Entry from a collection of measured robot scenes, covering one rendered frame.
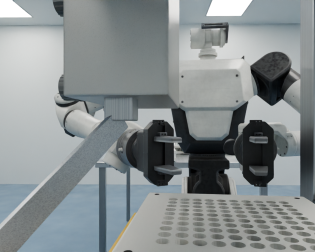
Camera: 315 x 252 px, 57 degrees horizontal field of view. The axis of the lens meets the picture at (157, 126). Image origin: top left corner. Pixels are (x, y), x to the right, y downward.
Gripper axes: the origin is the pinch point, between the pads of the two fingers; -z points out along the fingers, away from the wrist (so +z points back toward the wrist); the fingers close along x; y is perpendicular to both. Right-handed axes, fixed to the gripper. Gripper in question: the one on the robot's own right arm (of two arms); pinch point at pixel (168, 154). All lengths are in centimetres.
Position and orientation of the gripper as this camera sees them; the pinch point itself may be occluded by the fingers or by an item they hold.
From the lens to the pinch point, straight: 52.4
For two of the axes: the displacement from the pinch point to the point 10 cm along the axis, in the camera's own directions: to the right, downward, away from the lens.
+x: 0.0, 10.0, 0.1
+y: -9.0, 0.0, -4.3
